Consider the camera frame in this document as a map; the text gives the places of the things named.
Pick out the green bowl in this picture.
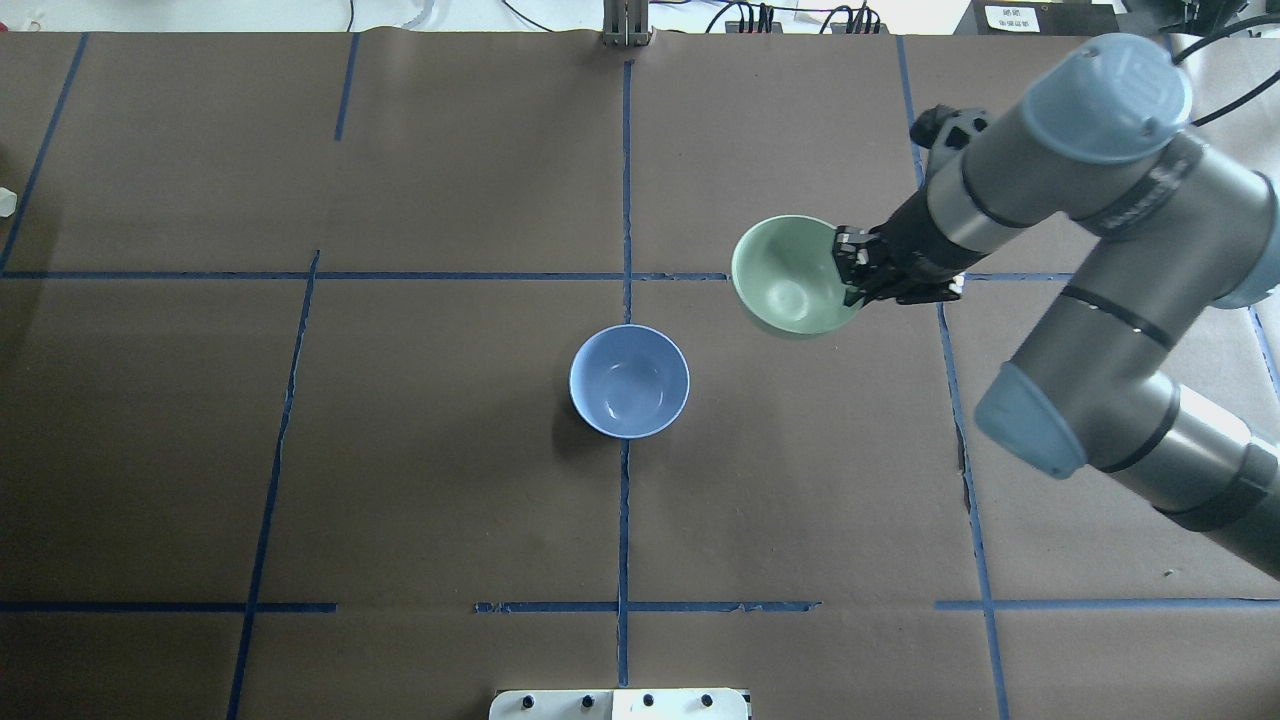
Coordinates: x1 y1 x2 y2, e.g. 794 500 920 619
730 215 860 340

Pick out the black orange connector block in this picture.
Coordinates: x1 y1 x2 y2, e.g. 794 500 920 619
703 1 890 36

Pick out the blue bowl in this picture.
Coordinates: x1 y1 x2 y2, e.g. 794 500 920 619
568 323 691 439

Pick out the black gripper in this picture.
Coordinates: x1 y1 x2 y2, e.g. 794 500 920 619
832 190 966 307

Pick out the white pillar with base plate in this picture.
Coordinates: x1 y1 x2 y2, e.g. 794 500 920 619
488 687 753 719

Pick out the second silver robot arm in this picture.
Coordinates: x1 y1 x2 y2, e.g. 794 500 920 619
829 33 1277 577

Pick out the black rectangular box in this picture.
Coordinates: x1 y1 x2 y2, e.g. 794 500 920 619
952 1 1120 37

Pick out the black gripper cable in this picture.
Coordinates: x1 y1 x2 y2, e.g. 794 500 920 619
1170 12 1280 129

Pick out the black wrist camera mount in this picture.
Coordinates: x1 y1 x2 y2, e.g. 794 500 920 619
909 104 995 178

